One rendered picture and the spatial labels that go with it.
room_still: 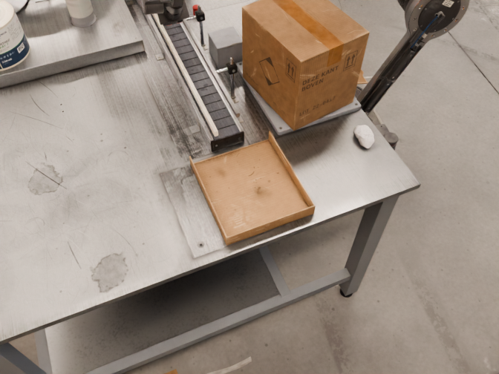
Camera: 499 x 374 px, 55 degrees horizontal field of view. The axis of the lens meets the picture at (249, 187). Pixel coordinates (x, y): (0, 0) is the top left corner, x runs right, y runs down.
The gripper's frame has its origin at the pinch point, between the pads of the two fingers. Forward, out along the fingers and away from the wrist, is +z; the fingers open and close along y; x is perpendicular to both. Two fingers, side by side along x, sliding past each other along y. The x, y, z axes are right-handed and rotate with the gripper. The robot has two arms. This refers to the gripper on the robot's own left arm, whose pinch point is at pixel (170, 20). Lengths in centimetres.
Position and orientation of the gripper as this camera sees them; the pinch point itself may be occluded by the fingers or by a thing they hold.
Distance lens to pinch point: 180.2
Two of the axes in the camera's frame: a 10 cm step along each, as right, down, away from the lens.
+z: -2.5, -0.2, 9.7
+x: 2.9, 9.5, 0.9
